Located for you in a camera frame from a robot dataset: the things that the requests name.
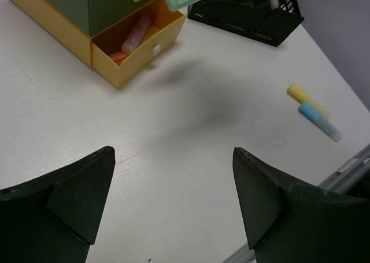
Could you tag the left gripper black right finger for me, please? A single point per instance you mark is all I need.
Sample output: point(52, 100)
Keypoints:
point(289, 220)

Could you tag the orange grey highlighter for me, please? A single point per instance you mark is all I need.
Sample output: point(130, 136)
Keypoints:
point(118, 57)

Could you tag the yellow bottom drawer box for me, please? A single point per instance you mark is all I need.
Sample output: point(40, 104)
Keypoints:
point(115, 37)

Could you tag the pastel purple highlighter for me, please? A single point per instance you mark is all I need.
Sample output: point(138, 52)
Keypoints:
point(136, 35)

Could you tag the green drawer box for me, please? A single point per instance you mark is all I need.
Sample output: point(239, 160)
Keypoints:
point(94, 16)

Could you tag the pastel yellow highlighter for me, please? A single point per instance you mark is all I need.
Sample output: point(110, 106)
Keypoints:
point(301, 96)

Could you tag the black three-slot file holder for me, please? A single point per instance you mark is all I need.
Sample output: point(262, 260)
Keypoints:
point(266, 21)

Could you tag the pastel blue highlighter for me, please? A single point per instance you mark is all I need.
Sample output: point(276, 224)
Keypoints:
point(314, 116)

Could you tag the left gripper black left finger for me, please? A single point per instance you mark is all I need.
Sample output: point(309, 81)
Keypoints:
point(55, 217)

